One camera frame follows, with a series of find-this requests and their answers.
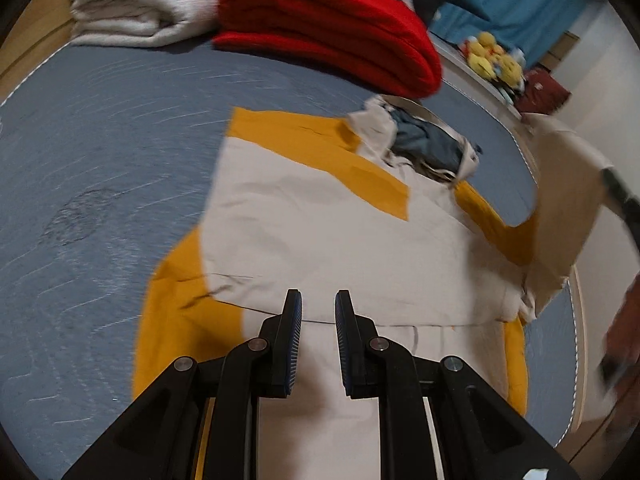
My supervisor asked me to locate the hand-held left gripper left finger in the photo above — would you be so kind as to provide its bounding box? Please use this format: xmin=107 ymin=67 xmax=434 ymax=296
xmin=60 ymin=288 xmax=304 ymax=480

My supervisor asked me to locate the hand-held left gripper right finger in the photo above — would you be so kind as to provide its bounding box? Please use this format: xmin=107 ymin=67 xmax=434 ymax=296
xmin=334 ymin=289 xmax=583 ymax=480

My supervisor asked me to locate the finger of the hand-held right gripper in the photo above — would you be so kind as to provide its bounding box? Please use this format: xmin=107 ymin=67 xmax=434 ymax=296
xmin=601 ymin=166 xmax=640 ymax=256

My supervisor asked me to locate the cream and yellow hoodie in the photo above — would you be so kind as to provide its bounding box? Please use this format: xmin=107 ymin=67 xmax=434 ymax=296
xmin=132 ymin=95 xmax=618 ymax=480

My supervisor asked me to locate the blue curtain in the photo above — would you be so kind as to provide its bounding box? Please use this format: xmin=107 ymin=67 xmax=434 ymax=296
xmin=430 ymin=0 xmax=601 ymax=68

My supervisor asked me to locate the blue-grey quilted bed mat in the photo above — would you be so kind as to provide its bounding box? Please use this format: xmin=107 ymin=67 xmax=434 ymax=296
xmin=0 ymin=35 xmax=586 ymax=480

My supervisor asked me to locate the red folded cloth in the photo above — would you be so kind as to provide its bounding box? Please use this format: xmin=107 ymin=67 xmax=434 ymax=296
xmin=212 ymin=0 xmax=445 ymax=98

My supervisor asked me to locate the white folded cloth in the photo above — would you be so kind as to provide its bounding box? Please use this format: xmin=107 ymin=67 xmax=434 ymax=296
xmin=70 ymin=0 xmax=251 ymax=48

